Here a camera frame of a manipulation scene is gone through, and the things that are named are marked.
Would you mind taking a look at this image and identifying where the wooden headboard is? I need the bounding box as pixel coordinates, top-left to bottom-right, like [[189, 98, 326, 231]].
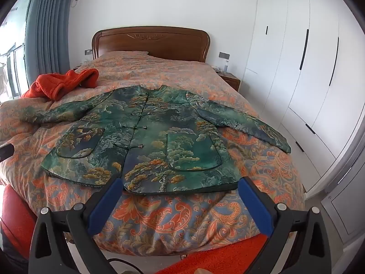
[[91, 26, 211, 63]]

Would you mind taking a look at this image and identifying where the white wardrobe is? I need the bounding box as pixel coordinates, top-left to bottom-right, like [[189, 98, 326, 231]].
[[241, 0, 365, 192]]

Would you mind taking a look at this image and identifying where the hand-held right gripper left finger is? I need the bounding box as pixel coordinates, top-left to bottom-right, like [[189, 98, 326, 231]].
[[29, 177, 124, 274]]

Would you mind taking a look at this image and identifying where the orange blue paisley quilt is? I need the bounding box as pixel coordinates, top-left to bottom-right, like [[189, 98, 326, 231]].
[[0, 51, 305, 256]]

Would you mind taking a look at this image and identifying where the wooden nightstand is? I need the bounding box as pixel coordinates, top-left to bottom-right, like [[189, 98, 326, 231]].
[[218, 71, 241, 92]]

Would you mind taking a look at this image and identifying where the paisley covered pillow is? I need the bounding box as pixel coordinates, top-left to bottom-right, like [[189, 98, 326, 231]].
[[98, 50, 149, 60]]

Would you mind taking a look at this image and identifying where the orange fleece garment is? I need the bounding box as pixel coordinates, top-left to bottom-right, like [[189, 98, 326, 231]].
[[21, 68, 100, 102]]

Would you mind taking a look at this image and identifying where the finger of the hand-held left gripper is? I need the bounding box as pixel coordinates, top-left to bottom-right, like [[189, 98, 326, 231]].
[[0, 144, 15, 161]]

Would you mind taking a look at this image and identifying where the grey blue curtain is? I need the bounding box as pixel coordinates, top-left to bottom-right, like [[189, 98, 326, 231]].
[[24, 0, 76, 90]]

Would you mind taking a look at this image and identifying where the black cable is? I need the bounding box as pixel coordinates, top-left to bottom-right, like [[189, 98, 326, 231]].
[[107, 258, 146, 274]]

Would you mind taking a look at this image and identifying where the white door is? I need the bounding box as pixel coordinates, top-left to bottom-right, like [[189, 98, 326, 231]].
[[321, 137, 365, 252]]

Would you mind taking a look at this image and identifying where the green landscape print jacket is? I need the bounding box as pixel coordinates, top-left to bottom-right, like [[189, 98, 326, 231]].
[[21, 84, 292, 197]]

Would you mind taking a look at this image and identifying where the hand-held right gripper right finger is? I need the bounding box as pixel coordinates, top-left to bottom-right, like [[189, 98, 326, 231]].
[[238, 176, 333, 274]]

